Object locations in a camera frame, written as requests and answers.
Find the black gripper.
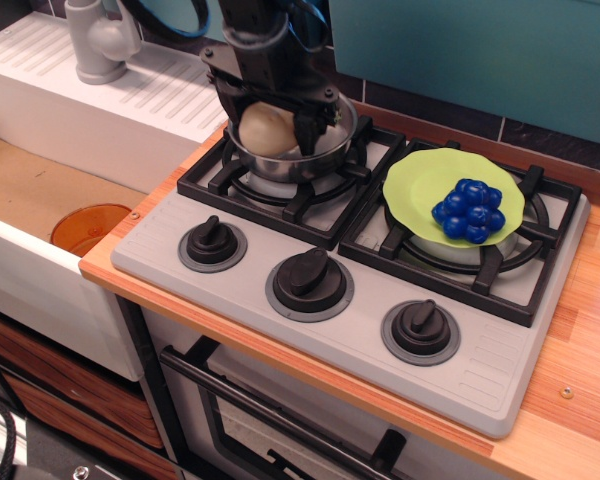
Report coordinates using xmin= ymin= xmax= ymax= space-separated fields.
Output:
xmin=202 ymin=30 xmax=339 ymax=156

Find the beige toy potato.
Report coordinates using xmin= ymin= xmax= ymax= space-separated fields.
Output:
xmin=238 ymin=102 xmax=298 ymax=157

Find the blue blueberry cluster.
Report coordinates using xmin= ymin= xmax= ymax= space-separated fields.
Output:
xmin=431 ymin=178 xmax=506 ymax=245

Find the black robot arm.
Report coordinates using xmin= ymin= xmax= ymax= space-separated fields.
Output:
xmin=202 ymin=1 xmax=339 ymax=156

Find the stainless steel pot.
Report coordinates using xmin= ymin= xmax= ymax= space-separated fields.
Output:
xmin=227 ymin=96 xmax=358 ymax=184

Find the left black stove knob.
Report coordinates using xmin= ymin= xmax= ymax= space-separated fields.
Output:
xmin=178 ymin=215 xmax=248 ymax=274

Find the black stove knob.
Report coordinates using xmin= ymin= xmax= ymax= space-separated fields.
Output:
xmin=265 ymin=247 xmax=355 ymax=323
xmin=178 ymin=215 xmax=248 ymax=274
xmin=381 ymin=299 xmax=461 ymax=367

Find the lime green plate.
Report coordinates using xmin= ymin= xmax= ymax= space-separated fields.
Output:
xmin=383 ymin=148 xmax=525 ymax=249

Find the middle black stove knob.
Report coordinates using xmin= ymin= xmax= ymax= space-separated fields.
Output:
xmin=265 ymin=247 xmax=355 ymax=323

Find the grey toy stove top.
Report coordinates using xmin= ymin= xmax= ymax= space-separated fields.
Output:
xmin=110 ymin=115 xmax=592 ymax=440

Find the right black stove knob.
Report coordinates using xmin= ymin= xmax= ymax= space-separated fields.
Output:
xmin=381 ymin=299 xmax=461 ymax=367

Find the grey toy faucet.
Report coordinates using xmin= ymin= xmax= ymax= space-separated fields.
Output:
xmin=65 ymin=0 xmax=141 ymax=85

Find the orange plastic cup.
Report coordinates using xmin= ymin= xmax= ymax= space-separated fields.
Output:
xmin=50 ymin=203 xmax=131 ymax=257

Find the white toy sink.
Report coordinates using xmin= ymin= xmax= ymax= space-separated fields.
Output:
xmin=0 ymin=13 xmax=226 ymax=381

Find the right black burner grate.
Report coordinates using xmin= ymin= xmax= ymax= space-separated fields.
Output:
xmin=339 ymin=140 xmax=588 ymax=327

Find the wood grain drawer front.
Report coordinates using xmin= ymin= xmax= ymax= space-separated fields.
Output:
xmin=0 ymin=313 xmax=177 ymax=479

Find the black oven door handle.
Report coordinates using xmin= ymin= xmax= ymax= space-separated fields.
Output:
xmin=160 ymin=346 xmax=406 ymax=479

